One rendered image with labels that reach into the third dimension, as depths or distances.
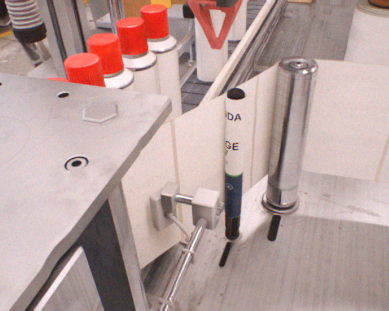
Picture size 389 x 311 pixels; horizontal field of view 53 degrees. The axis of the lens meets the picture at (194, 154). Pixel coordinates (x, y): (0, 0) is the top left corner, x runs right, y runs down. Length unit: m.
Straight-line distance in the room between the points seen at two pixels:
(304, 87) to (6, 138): 0.29
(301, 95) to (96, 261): 0.27
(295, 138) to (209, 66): 0.36
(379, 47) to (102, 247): 0.48
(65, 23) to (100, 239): 0.44
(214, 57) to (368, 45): 0.28
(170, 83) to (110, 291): 0.37
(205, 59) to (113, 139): 0.59
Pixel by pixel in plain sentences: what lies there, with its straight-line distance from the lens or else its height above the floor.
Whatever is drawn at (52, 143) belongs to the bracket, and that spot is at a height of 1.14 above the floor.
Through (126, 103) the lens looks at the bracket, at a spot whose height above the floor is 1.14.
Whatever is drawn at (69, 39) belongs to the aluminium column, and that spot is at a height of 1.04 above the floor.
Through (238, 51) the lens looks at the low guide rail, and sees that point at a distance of 0.81.
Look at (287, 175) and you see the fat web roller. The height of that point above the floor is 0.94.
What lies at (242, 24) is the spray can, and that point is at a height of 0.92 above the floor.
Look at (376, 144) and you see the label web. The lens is 0.47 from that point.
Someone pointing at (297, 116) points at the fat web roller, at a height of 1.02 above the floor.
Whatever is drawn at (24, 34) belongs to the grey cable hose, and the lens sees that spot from 0.47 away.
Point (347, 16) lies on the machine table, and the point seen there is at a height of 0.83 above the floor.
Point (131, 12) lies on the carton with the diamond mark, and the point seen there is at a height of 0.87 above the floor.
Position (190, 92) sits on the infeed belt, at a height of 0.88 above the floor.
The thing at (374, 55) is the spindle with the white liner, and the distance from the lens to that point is 0.58.
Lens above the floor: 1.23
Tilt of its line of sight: 38 degrees down
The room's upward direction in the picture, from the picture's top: 3 degrees counter-clockwise
